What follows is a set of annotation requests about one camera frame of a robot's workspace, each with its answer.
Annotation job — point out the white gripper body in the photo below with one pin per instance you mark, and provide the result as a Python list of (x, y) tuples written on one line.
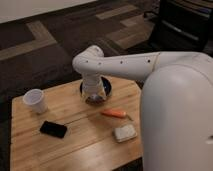
[(92, 87)]

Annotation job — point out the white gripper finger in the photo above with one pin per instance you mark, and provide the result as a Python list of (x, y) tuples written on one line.
[(88, 100), (101, 100)]

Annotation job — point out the dark blue ceramic bowl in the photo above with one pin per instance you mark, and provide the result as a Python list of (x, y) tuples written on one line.
[(107, 87)]

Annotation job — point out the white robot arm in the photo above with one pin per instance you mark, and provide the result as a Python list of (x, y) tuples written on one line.
[(176, 103)]

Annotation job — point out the orange carrot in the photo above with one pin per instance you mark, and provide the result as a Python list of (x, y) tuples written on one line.
[(115, 113)]

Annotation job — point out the white sponge block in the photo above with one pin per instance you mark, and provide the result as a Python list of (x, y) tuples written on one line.
[(124, 133)]

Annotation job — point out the black smartphone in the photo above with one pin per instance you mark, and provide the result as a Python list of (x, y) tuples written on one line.
[(53, 129)]

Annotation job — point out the white paper cup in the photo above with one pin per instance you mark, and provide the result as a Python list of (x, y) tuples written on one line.
[(35, 100)]

